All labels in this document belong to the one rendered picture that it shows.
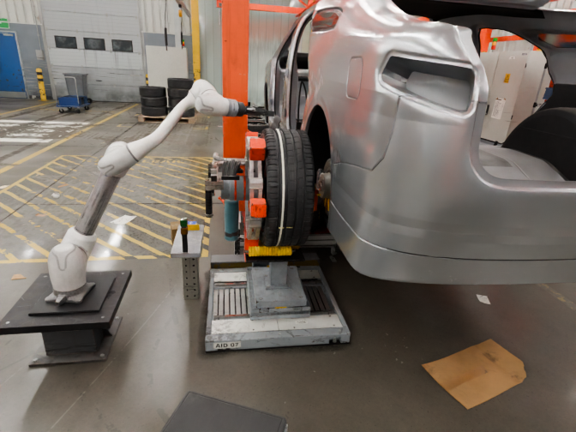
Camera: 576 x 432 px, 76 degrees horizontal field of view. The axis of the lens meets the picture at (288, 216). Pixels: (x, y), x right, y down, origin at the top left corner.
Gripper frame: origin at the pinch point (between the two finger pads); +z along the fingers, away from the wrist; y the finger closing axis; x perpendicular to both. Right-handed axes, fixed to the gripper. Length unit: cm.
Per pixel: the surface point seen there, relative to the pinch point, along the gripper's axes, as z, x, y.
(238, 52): -3, 40, -30
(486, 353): 104, -136, 75
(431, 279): 8, -74, 101
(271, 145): -11.6, -20.1, 21.8
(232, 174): -28.2, -34.9, 12.5
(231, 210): -13, -55, -20
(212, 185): -36, -41, 6
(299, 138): 4.9, -15.6, 23.0
